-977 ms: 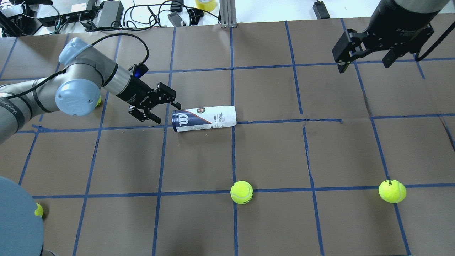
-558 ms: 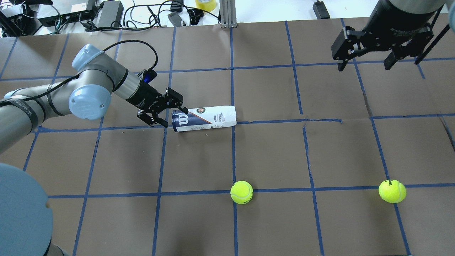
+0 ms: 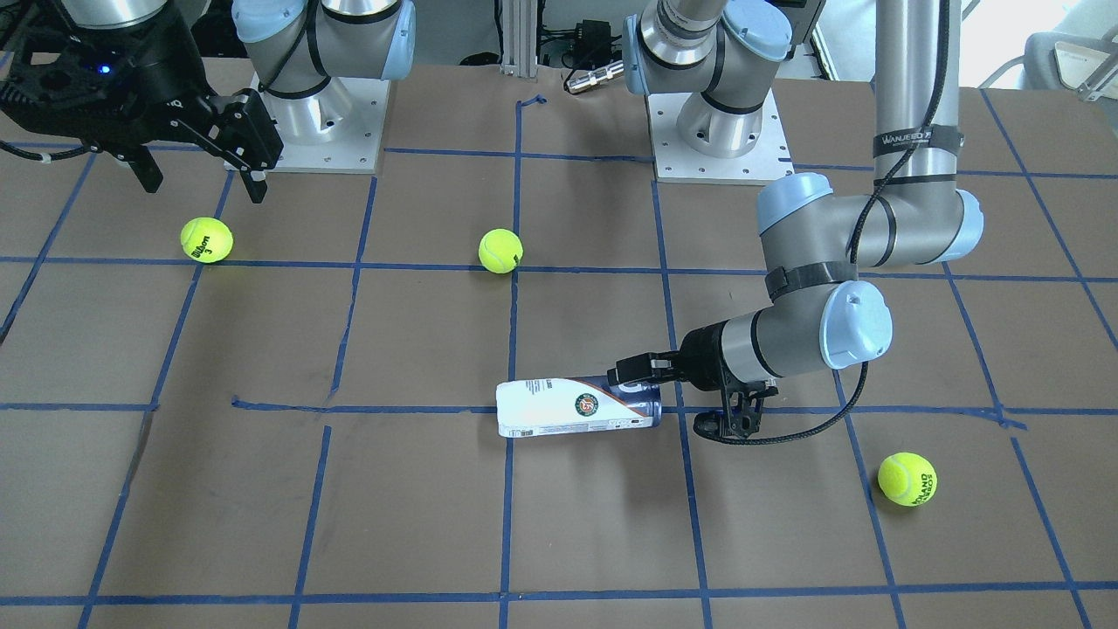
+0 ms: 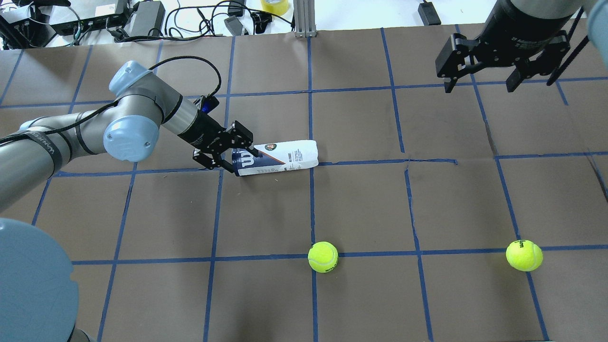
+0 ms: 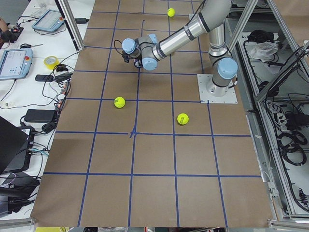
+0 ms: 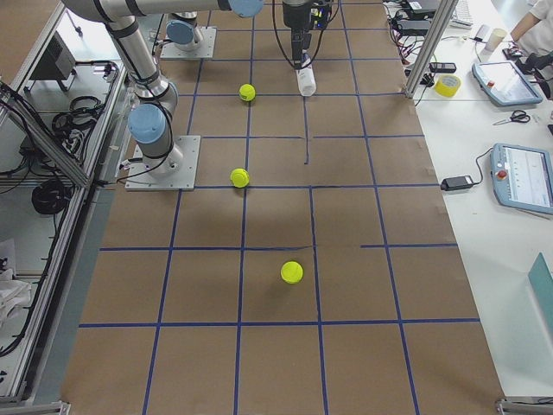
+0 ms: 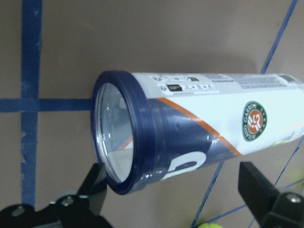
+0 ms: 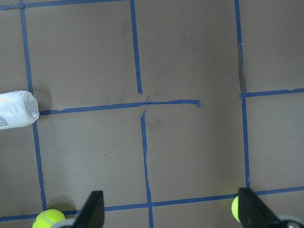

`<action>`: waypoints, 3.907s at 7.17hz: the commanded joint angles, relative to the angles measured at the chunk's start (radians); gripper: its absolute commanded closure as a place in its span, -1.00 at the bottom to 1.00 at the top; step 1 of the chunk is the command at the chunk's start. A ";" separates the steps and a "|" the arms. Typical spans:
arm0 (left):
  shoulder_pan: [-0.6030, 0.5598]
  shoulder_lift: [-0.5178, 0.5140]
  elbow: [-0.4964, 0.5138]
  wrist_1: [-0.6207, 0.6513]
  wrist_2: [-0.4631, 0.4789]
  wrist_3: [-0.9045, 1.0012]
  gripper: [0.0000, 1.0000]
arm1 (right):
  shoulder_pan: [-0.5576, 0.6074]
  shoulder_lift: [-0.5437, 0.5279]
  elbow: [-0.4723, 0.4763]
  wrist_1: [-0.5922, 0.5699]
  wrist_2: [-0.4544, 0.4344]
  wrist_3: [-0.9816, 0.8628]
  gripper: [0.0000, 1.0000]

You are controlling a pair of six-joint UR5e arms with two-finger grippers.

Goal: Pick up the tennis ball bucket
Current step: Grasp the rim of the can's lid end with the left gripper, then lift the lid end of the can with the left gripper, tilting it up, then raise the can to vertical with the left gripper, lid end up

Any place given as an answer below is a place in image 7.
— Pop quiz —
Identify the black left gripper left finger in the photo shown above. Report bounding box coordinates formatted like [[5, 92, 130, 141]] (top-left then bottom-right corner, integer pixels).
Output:
[[0, 163, 112, 228]]

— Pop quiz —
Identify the white blue tennis ball can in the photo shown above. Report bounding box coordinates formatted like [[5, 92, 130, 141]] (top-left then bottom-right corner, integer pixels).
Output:
[[91, 71, 304, 195]]

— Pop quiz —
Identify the yellow tennis ball left middle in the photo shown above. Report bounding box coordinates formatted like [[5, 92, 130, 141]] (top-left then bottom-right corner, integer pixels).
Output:
[[197, 223, 222, 228]]

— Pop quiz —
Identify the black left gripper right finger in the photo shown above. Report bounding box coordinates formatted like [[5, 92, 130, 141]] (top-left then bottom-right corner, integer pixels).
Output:
[[238, 161, 304, 228]]

